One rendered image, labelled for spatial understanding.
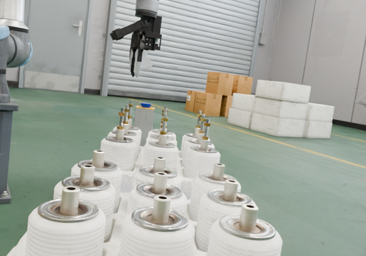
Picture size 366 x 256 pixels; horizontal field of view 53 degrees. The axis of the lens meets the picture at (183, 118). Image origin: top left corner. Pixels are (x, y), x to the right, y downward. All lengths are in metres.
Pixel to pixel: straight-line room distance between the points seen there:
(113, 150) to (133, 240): 0.53
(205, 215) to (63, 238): 0.24
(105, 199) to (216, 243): 0.19
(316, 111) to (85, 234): 3.75
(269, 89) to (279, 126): 0.40
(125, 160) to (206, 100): 3.95
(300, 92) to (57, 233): 3.57
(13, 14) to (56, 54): 4.87
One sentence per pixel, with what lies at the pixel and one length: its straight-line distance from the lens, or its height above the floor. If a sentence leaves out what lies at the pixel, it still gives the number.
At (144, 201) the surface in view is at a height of 0.25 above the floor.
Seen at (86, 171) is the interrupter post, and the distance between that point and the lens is 0.60.
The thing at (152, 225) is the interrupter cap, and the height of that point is 0.25.
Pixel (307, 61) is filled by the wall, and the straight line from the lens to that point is 7.55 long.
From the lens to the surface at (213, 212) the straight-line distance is 0.59.
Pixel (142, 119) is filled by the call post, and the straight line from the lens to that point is 1.38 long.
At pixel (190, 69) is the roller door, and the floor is 0.65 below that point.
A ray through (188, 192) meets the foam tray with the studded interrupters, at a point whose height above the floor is 0.15.
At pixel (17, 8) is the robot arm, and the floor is 0.60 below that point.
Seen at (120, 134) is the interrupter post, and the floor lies 0.27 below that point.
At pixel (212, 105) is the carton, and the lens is 4.94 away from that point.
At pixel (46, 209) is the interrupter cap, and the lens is 0.50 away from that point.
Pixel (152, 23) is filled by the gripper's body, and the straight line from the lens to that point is 1.25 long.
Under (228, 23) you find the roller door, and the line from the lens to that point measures 7.51.
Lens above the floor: 0.44
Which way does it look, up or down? 6 degrees down
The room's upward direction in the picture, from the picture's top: 7 degrees clockwise
